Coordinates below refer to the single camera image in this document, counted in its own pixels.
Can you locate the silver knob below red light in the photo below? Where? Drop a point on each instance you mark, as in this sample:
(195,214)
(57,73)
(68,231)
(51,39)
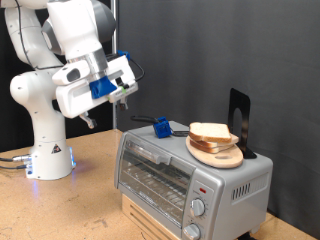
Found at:
(197,207)

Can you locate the grey fabric backdrop curtain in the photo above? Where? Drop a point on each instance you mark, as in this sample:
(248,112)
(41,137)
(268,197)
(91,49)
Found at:
(233,50)

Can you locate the white bread slice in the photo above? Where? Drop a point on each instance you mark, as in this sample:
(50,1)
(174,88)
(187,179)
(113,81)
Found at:
(211,130)

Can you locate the vertical metal pole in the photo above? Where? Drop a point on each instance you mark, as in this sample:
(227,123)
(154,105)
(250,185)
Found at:
(114,113)

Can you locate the silver wrist camera blue mount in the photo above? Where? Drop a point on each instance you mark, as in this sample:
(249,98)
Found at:
(103,87)

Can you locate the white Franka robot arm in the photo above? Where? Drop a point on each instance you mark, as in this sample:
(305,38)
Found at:
(43,126)

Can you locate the oval wooden cutting board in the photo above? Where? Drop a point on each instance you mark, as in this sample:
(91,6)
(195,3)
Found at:
(216,160)

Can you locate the black metal bookend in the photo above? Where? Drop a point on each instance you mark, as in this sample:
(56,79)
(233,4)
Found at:
(246,110)

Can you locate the silver toaster oven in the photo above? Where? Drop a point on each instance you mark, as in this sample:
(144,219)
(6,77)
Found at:
(213,186)

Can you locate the red oven indicator light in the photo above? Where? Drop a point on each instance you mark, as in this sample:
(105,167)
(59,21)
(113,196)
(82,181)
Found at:
(202,190)

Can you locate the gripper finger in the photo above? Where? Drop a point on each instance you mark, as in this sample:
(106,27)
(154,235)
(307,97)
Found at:
(89,121)
(123,105)

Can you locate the black fabric backdrop curtain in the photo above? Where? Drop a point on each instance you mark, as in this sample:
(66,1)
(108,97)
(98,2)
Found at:
(13,116)

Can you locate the silver knob at oven bottom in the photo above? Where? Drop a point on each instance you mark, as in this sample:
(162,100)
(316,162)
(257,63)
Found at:
(192,232)

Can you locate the metal spatula with blue block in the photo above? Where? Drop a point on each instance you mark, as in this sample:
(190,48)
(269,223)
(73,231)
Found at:
(162,128)

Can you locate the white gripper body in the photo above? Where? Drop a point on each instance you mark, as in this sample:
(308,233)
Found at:
(75,98)

